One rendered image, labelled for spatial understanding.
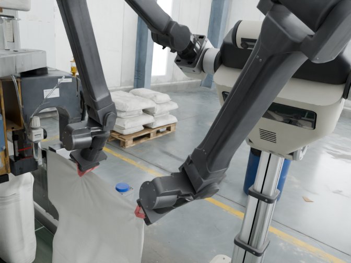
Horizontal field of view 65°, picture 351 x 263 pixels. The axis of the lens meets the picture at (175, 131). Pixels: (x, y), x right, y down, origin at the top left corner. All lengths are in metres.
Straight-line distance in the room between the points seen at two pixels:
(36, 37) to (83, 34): 4.16
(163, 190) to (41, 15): 4.49
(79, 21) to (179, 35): 0.32
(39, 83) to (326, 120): 0.89
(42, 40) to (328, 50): 4.69
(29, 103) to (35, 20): 3.87
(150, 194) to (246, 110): 0.26
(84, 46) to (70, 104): 0.43
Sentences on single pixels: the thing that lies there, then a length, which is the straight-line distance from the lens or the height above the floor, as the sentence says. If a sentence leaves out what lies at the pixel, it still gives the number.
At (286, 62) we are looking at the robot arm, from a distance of 0.36.
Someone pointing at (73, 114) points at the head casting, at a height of 1.19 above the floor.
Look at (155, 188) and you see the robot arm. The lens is 0.54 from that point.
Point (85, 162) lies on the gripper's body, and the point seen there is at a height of 1.13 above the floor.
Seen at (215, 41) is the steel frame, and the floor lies 1.54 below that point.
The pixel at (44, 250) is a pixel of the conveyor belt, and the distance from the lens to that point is 1.71.
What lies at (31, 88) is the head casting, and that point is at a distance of 1.01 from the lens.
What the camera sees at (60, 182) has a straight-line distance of 1.08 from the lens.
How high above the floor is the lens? 1.51
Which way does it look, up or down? 19 degrees down
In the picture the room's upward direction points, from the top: 7 degrees clockwise
